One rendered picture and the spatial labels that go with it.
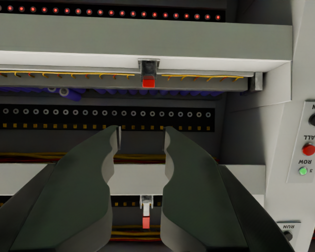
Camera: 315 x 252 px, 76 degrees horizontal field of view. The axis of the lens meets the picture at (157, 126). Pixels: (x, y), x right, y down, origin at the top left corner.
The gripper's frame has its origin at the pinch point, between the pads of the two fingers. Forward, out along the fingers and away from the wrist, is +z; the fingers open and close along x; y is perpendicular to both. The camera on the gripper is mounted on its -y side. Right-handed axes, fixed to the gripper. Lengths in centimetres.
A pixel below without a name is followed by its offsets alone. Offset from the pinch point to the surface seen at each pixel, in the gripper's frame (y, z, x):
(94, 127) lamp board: 15.2, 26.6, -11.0
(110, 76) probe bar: 2.3, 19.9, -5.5
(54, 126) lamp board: 15.2, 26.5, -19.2
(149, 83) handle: -0.5, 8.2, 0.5
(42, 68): 0.9, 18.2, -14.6
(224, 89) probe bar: 3.5, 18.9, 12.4
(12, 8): -6.3, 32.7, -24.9
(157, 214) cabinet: 40.8, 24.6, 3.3
